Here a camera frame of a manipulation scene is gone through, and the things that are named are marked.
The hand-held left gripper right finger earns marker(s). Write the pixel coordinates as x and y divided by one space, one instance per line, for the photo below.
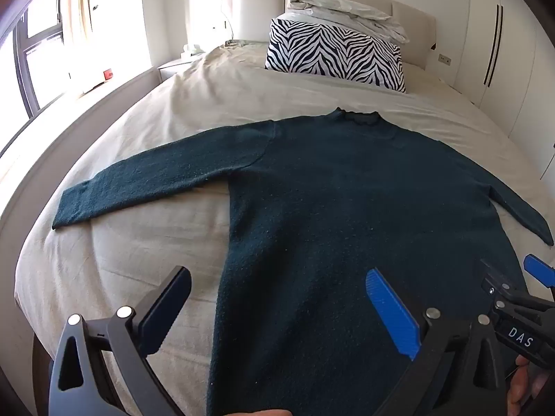
392 316

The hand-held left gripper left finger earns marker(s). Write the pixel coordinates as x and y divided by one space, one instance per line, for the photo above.
167 307

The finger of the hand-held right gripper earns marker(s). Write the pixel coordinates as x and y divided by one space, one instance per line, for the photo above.
498 284
537 265

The dark teal knit sweater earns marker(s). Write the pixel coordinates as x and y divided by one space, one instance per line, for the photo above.
325 203

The person's right hand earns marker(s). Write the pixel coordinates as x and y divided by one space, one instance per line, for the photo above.
522 383

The white wardrobe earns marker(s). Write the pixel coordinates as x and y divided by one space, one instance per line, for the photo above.
524 73

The bed with beige sheet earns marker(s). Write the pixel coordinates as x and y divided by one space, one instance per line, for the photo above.
151 112

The white nightstand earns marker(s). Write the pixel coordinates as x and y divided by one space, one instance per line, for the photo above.
173 67

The small red object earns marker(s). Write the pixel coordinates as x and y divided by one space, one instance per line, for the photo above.
108 74

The zebra print pillow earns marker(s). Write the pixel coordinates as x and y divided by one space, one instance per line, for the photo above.
329 52

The folded white duvet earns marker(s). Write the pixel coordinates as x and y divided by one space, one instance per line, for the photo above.
347 8

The beige curtain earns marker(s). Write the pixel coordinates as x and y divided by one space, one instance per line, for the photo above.
80 8

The cream padded headboard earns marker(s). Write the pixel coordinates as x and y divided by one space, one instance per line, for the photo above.
256 8

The cream bed frame side rail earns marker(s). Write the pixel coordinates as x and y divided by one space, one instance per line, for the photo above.
78 121

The wall socket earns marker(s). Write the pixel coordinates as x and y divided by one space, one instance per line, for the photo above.
445 59

